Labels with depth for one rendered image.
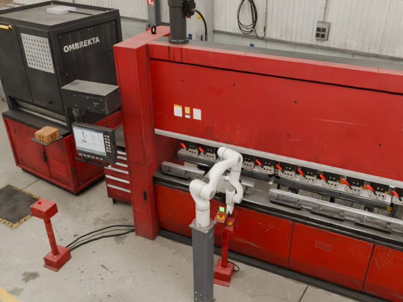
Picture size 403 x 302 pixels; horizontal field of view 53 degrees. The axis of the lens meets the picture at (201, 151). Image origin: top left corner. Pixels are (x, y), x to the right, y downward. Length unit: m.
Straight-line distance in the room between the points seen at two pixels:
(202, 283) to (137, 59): 2.16
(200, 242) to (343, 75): 1.82
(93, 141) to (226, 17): 5.16
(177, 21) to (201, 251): 2.07
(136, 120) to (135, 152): 0.39
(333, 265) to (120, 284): 2.17
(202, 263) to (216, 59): 1.83
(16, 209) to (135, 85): 2.70
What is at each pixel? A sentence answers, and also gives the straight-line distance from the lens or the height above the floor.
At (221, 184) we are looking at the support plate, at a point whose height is 1.00.
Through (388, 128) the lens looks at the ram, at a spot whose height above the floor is 1.85.
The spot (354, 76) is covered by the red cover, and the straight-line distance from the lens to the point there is 3.35.
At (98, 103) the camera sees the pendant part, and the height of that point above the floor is 1.85.
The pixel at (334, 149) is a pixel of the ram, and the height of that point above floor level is 1.57.
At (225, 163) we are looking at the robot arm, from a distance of 3.37.
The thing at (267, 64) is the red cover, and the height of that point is 2.25.
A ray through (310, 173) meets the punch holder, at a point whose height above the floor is 1.28.
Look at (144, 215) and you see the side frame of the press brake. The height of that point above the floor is 0.36.
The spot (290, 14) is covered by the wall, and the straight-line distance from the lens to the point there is 7.87.
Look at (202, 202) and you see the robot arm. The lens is 3.36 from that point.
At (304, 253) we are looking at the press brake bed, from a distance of 4.24.
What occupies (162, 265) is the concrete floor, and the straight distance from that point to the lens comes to 4.61.
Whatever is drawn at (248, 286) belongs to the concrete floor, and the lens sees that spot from 4.42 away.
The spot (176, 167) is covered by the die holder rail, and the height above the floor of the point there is 0.97.
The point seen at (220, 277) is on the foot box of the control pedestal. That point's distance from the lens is 4.41.
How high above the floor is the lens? 3.31
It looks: 30 degrees down
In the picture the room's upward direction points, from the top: straight up
